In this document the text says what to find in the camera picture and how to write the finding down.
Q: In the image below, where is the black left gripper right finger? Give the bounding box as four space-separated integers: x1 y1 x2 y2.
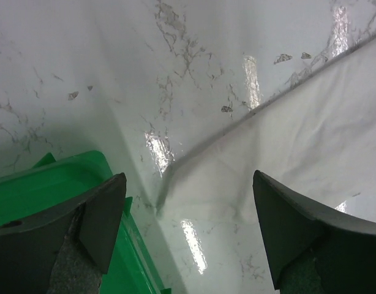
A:
253 170 376 293

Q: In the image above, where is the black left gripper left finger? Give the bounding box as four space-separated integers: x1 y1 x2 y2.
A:
0 173 127 293

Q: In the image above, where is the white t shirt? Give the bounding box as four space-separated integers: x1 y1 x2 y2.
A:
157 38 376 224

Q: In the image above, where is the green plastic tray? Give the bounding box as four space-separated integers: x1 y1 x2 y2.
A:
0 151 171 293

